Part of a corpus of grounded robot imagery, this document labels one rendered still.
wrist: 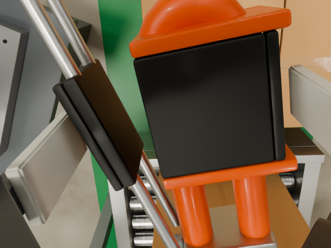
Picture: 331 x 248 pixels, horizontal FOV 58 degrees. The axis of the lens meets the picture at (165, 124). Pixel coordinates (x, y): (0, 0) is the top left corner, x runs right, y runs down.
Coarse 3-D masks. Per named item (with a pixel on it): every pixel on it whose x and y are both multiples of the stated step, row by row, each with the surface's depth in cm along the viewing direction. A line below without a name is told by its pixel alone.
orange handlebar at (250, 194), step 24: (168, 0) 15; (192, 0) 14; (216, 0) 14; (144, 24) 15; (168, 24) 15; (192, 24) 15; (192, 192) 19; (240, 192) 19; (264, 192) 19; (192, 216) 19; (240, 216) 20; (264, 216) 19; (192, 240) 20
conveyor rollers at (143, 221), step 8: (144, 176) 110; (280, 176) 105; (288, 176) 105; (144, 184) 107; (288, 184) 105; (136, 200) 111; (136, 208) 111; (136, 216) 116; (144, 216) 116; (136, 224) 114; (144, 224) 114; (152, 224) 114; (136, 240) 118; (144, 240) 118; (152, 240) 118
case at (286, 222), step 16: (160, 176) 98; (272, 176) 98; (208, 192) 90; (224, 192) 90; (272, 192) 90; (288, 192) 90; (160, 208) 83; (272, 208) 84; (288, 208) 84; (272, 224) 78; (288, 224) 78; (304, 224) 78; (160, 240) 73; (288, 240) 73; (304, 240) 73
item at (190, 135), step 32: (160, 32) 15; (192, 32) 13; (224, 32) 13; (256, 32) 13; (160, 64) 14; (192, 64) 14; (224, 64) 14; (256, 64) 14; (160, 96) 15; (192, 96) 15; (224, 96) 15; (256, 96) 14; (160, 128) 15; (192, 128) 15; (224, 128) 15; (256, 128) 15; (160, 160) 16; (192, 160) 16; (224, 160) 16; (256, 160) 16; (288, 160) 16
